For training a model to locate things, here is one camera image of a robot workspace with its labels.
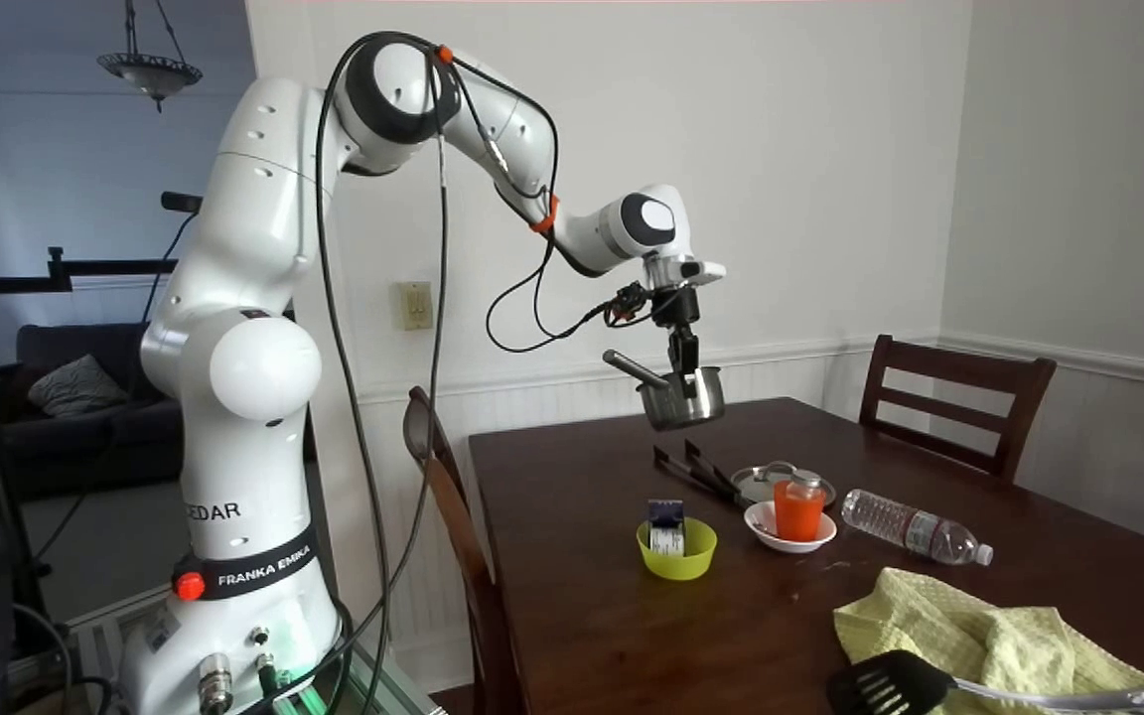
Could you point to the grey sofa cushion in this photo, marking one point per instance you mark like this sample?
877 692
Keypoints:
76 387

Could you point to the white saucer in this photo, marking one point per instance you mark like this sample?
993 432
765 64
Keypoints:
765 526

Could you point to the dark wooden chair left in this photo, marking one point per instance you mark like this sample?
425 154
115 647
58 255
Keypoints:
494 675

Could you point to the small steel saucepan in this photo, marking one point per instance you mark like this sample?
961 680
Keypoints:
674 401

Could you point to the glass lid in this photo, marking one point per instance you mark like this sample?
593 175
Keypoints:
755 481

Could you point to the wall outlet plate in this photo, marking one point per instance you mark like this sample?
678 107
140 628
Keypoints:
416 305

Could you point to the dark wooden chair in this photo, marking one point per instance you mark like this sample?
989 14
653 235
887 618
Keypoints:
494 675
961 406

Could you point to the lime green bowl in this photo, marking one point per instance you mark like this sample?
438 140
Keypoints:
693 561

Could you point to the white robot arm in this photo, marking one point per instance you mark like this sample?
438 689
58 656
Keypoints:
253 612

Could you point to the yellow-green towel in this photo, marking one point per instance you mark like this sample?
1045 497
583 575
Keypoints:
1009 649

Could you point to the dark wooden chair right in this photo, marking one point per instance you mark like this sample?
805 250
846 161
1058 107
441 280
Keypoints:
961 406

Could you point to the dark sofa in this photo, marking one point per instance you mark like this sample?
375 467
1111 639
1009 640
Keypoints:
123 447

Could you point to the hanging ceiling lamp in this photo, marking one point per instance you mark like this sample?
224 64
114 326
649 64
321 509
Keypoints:
158 76

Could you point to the blue white packet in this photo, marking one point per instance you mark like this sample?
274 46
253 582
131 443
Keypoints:
665 526

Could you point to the clear plastic water bottle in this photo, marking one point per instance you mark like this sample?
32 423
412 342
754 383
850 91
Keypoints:
916 530

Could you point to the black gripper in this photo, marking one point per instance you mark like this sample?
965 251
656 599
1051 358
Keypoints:
665 306

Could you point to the black metal tongs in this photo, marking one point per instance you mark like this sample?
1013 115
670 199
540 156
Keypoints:
695 473

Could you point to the orange plastic cup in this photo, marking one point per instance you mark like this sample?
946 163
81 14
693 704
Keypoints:
801 509

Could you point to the black slotted spatula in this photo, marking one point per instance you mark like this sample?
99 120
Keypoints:
908 687

